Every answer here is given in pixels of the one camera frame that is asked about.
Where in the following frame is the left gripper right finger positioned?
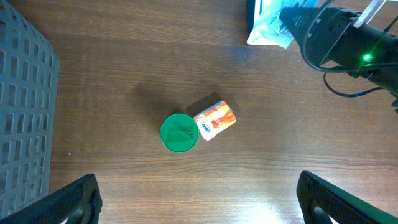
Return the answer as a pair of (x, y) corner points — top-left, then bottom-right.
(296, 171), (397, 223)

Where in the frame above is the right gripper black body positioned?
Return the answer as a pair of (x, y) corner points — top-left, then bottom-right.
(329, 24), (397, 93)

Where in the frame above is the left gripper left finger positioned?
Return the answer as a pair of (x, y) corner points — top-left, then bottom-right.
(1, 174), (103, 224)

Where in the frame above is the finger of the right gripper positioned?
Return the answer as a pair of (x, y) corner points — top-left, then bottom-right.
(280, 7), (351, 66)

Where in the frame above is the light teal wipes packet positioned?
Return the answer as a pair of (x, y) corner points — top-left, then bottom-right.
(251, 0), (318, 49)

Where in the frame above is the green round lid jar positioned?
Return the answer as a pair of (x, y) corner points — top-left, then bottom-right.
(159, 113), (200, 153)

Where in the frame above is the orange small tissue pack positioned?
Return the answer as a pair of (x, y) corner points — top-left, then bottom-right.
(193, 101), (236, 141)

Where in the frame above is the white barcode scanner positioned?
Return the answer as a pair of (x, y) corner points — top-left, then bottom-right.
(246, 0), (263, 45)

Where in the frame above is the dark grey plastic basket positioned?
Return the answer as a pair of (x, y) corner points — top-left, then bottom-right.
(1, 1), (60, 218)

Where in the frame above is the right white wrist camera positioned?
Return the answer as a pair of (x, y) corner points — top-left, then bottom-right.
(353, 0), (387, 28)

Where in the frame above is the right black cable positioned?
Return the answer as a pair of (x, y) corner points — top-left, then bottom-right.
(300, 0), (398, 98)

